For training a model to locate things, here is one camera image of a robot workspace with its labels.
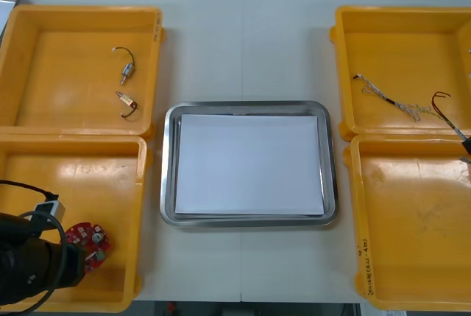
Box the solenoid with yellow label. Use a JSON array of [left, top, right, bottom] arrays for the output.
[[114, 91, 141, 120]]

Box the steel tray with white sheet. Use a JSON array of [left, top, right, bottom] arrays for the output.
[[0, 0, 23, 39]]

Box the blue-white twisted wire harness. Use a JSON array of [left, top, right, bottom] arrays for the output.
[[352, 73, 432, 123]]

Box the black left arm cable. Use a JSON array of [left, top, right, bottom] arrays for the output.
[[0, 179, 70, 314]]

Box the solenoid with grey label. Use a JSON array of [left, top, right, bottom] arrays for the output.
[[111, 46, 137, 85]]

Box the yellow-orange plastic bin with handwriting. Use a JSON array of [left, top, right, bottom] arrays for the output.
[[342, 133, 471, 312]]

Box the round red circuit board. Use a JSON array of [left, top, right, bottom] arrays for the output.
[[65, 221, 112, 275]]

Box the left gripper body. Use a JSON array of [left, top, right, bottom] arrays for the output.
[[43, 239, 89, 290]]

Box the red black green-yellow wire harness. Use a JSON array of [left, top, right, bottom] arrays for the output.
[[431, 91, 471, 144]]

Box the white paper sheet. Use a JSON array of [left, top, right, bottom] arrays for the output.
[[174, 113, 325, 217]]

